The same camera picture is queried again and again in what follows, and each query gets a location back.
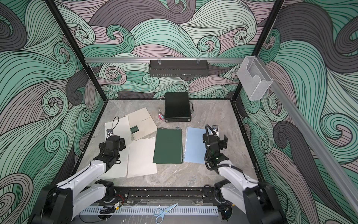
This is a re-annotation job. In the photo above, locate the light blue spiral notebook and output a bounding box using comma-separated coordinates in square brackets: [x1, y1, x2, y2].
[184, 127, 206, 164]

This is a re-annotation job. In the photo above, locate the beige spiral notebook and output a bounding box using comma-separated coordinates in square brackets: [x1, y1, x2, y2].
[126, 108, 157, 141]

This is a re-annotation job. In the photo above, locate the dark green spiral notebook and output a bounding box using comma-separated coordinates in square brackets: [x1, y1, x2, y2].
[153, 128, 183, 164]

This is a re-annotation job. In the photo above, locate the torn white lined page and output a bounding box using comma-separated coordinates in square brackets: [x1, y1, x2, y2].
[105, 116, 132, 147]

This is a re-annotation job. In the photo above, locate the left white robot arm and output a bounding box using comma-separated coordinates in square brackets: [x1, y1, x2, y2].
[28, 135, 126, 224]

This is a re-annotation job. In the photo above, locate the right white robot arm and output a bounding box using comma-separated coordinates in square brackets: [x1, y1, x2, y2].
[202, 125, 287, 224]

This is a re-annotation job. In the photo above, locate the black case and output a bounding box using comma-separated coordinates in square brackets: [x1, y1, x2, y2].
[165, 92, 192, 123]

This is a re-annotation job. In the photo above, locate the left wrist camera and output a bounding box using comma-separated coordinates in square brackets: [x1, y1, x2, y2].
[106, 128, 113, 139]

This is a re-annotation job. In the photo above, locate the white slotted cable duct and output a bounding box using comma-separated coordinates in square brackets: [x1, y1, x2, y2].
[80, 205, 219, 216]

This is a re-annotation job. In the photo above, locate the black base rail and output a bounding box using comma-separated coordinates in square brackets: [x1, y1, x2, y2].
[114, 185, 237, 204]

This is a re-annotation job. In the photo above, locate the clear wall holder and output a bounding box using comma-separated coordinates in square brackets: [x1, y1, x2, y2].
[237, 56, 273, 101]

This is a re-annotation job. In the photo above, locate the aluminium rail back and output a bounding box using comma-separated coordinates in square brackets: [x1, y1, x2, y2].
[84, 57, 244, 64]

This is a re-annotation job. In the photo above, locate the aluminium rail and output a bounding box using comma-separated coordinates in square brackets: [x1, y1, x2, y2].
[263, 63, 358, 214]
[84, 57, 244, 64]

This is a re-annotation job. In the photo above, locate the black wall tray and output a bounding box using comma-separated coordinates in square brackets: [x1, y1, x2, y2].
[149, 60, 209, 77]

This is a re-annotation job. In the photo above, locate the aluminium rail right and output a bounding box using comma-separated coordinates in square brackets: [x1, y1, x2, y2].
[263, 63, 358, 214]

